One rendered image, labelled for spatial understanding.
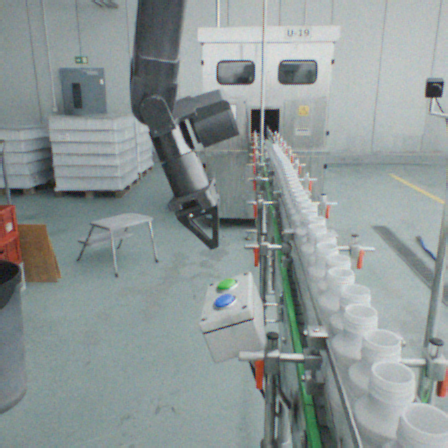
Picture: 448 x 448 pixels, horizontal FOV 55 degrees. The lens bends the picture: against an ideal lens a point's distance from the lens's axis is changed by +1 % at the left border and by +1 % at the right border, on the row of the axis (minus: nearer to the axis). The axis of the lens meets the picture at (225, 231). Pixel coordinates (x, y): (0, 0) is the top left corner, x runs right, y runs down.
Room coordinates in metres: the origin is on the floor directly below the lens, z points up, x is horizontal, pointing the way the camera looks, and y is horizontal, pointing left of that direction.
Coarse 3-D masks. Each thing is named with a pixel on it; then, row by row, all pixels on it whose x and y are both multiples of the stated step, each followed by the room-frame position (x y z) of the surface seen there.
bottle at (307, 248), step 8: (312, 224) 0.83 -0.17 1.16; (320, 224) 0.83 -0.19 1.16; (312, 232) 0.80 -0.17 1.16; (320, 232) 0.80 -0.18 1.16; (312, 240) 0.80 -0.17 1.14; (304, 248) 0.80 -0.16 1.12; (312, 248) 0.79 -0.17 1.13; (304, 256) 0.80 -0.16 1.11; (304, 280) 0.79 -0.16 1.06; (304, 288) 0.79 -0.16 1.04; (304, 296) 0.79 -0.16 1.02; (304, 304) 0.79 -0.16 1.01
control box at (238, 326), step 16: (208, 288) 0.67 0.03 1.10; (240, 288) 0.62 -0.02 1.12; (256, 288) 0.67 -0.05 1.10; (208, 304) 0.60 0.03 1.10; (240, 304) 0.57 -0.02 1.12; (256, 304) 0.61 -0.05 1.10; (208, 320) 0.55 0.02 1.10; (224, 320) 0.55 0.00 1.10; (240, 320) 0.55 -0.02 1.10; (256, 320) 0.56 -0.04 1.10; (208, 336) 0.55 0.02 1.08; (224, 336) 0.55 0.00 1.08; (240, 336) 0.55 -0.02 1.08; (256, 336) 0.54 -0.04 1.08; (224, 352) 0.55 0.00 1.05; (288, 400) 0.61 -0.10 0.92
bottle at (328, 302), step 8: (336, 272) 0.59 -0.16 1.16; (344, 272) 0.59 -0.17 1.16; (352, 272) 0.58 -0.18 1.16; (328, 280) 0.57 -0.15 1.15; (336, 280) 0.56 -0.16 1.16; (344, 280) 0.56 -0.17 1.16; (352, 280) 0.56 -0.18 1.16; (328, 288) 0.57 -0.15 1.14; (336, 288) 0.56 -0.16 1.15; (320, 296) 0.58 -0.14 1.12; (328, 296) 0.57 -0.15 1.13; (336, 296) 0.56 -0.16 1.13; (320, 304) 0.57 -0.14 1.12; (328, 304) 0.56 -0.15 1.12; (336, 304) 0.55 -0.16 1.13; (320, 312) 0.57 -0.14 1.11; (328, 312) 0.55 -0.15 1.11; (328, 320) 0.55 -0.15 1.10; (328, 328) 0.55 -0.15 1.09; (320, 352) 0.56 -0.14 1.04
